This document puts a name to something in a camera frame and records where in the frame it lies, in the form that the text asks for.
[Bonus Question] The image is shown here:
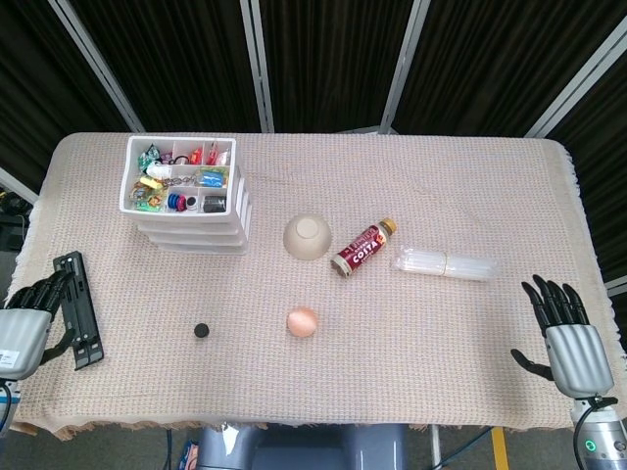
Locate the colourful package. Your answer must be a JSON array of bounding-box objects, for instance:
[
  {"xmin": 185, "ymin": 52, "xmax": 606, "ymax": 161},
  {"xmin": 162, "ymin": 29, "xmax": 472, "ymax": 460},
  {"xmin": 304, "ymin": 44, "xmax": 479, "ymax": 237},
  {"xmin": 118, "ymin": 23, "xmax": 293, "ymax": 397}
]
[{"xmin": 180, "ymin": 438, "xmax": 201, "ymax": 470}]

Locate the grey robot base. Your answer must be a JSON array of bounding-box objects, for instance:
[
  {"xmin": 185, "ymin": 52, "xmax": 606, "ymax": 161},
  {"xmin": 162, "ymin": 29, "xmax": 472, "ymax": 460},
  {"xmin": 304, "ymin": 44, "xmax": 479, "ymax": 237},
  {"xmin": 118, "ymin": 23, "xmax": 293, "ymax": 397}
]
[{"xmin": 195, "ymin": 423, "xmax": 408, "ymax": 470}]

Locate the metal table leg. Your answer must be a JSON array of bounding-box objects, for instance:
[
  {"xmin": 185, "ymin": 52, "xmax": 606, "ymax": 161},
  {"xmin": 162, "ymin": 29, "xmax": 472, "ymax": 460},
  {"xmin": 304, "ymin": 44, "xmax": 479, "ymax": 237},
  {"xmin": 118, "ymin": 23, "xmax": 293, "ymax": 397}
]
[{"xmin": 428, "ymin": 424, "xmax": 443, "ymax": 470}]

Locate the beige bowl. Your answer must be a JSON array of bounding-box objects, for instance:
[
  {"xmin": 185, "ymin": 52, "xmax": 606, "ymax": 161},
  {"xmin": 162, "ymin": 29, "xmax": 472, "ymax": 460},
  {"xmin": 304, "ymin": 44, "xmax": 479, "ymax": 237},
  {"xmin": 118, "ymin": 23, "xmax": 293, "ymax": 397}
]
[{"xmin": 282, "ymin": 213, "xmax": 332, "ymax": 260}]

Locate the clear plastic drawer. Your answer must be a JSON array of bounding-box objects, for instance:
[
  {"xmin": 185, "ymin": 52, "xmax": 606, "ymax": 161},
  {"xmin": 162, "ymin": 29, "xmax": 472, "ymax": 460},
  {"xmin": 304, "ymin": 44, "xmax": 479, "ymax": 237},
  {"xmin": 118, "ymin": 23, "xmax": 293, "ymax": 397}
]
[
  {"xmin": 136, "ymin": 222, "xmax": 245, "ymax": 235},
  {"xmin": 140, "ymin": 230, "xmax": 248, "ymax": 244},
  {"xmin": 144, "ymin": 238, "xmax": 251, "ymax": 257}
]

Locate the Costa coffee bottle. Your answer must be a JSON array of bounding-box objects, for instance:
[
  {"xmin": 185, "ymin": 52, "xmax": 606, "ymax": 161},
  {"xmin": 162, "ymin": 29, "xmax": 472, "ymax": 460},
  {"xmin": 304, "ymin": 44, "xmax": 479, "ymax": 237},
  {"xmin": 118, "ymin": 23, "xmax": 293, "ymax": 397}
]
[{"xmin": 330, "ymin": 217, "xmax": 399, "ymax": 279}]

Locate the orange ball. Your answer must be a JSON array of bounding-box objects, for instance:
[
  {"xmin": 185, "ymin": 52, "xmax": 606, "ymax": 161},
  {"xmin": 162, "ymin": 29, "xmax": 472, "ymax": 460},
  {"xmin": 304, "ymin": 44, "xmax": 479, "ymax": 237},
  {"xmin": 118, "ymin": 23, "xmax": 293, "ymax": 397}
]
[{"xmin": 286, "ymin": 305, "xmax": 319, "ymax": 339}]

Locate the black folding stand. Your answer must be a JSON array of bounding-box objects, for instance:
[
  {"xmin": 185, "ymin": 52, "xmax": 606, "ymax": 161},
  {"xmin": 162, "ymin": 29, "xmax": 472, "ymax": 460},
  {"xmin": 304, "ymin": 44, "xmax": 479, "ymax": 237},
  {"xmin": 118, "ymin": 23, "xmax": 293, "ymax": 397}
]
[{"xmin": 52, "ymin": 251, "xmax": 106, "ymax": 372}]

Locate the white drawer organizer with trinkets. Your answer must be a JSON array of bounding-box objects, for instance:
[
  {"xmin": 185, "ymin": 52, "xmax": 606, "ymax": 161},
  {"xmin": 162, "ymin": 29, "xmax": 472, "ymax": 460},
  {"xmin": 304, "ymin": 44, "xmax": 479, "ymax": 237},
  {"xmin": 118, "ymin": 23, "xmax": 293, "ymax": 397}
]
[{"xmin": 119, "ymin": 135, "xmax": 254, "ymax": 257}]

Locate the dark equipment with cables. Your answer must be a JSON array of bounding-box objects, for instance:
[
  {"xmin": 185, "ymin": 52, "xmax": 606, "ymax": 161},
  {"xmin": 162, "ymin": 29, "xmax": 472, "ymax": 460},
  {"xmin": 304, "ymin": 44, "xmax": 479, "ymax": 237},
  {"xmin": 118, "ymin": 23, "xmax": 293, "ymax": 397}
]
[{"xmin": 0, "ymin": 188, "xmax": 35, "ymax": 256}]

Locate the black partition panel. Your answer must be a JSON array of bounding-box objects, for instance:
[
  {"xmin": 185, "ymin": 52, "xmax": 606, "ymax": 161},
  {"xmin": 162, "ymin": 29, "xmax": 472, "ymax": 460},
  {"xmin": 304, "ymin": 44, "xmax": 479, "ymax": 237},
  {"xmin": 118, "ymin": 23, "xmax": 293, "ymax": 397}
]
[
  {"xmin": 546, "ymin": 48, "xmax": 627, "ymax": 285},
  {"xmin": 72, "ymin": 0, "xmax": 261, "ymax": 133},
  {"xmin": 259, "ymin": 0, "xmax": 417, "ymax": 133},
  {"xmin": 394, "ymin": 0, "xmax": 627, "ymax": 136},
  {"xmin": 0, "ymin": 0, "xmax": 133, "ymax": 195}
]

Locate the silver partition post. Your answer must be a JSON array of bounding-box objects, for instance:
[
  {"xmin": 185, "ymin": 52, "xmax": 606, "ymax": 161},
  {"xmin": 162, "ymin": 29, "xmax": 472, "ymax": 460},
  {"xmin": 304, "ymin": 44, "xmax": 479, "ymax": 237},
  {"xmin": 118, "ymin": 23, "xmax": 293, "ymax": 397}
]
[
  {"xmin": 238, "ymin": 0, "xmax": 276, "ymax": 134},
  {"xmin": 378, "ymin": 0, "xmax": 436, "ymax": 134},
  {"xmin": 47, "ymin": 0, "xmax": 146, "ymax": 134},
  {"xmin": 522, "ymin": 17, "xmax": 627, "ymax": 139},
  {"xmin": 0, "ymin": 165, "xmax": 40, "ymax": 206}
]

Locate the gold green wrapped candy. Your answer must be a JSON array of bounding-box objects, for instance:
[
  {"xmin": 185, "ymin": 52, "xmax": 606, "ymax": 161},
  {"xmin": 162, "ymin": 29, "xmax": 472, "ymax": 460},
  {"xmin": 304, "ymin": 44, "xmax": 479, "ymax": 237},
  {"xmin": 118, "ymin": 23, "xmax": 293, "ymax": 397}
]
[{"xmin": 127, "ymin": 188, "xmax": 166, "ymax": 212}]

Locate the metal key chain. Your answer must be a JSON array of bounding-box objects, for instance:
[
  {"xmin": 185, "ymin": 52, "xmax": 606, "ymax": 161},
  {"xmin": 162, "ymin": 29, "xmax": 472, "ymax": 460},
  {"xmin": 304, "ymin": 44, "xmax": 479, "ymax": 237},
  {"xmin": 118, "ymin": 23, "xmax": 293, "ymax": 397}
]
[{"xmin": 164, "ymin": 173, "xmax": 202, "ymax": 190}]

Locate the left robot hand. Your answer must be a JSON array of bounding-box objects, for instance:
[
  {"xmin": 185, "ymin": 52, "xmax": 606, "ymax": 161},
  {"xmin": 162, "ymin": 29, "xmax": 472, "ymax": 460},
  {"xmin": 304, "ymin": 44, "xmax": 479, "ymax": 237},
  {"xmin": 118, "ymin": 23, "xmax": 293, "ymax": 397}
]
[{"xmin": 0, "ymin": 270, "xmax": 79, "ymax": 382}]

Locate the green and blue snack packet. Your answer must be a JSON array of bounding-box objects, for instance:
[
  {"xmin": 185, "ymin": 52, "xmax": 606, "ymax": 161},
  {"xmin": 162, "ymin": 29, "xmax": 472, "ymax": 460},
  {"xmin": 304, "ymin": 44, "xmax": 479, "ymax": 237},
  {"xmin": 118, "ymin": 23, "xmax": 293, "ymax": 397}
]
[{"xmin": 198, "ymin": 165, "xmax": 230, "ymax": 188}]

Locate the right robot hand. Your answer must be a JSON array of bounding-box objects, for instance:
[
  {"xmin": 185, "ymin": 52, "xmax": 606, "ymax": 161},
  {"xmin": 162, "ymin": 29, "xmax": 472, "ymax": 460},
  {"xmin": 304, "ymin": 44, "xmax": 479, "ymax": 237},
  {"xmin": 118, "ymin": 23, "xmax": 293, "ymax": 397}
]
[{"xmin": 510, "ymin": 274, "xmax": 616, "ymax": 399}]

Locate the beige woven tablecloth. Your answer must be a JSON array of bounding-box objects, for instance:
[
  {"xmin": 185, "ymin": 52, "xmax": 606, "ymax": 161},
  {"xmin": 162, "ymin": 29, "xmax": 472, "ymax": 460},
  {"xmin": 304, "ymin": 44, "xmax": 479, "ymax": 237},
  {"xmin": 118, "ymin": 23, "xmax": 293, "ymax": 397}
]
[{"xmin": 0, "ymin": 130, "xmax": 627, "ymax": 440}]

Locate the green candy wrapper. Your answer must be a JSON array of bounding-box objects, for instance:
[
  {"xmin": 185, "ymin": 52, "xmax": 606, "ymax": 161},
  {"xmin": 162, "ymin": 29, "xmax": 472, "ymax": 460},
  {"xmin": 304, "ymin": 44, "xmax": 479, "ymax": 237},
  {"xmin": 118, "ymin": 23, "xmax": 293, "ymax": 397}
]
[{"xmin": 139, "ymin": 144, "xmax": 161, "ymax": 172}]

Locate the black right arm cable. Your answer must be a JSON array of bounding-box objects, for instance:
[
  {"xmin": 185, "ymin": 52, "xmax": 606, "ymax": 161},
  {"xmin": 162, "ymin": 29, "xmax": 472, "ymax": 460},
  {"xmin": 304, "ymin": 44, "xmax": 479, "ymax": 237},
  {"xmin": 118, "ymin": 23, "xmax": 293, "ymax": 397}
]
[{"xmin": 571, "ymin": 396, "xmax": 619, "ymax": 470}]

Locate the bundle of clear sticks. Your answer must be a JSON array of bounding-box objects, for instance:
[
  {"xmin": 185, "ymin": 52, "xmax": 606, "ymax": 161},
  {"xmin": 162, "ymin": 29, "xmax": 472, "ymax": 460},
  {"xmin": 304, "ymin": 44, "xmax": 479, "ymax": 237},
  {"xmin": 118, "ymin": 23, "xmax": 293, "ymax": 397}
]
[{"xmin": 390, "ymin": 244, "xmax": 501, "ymax": 284}]

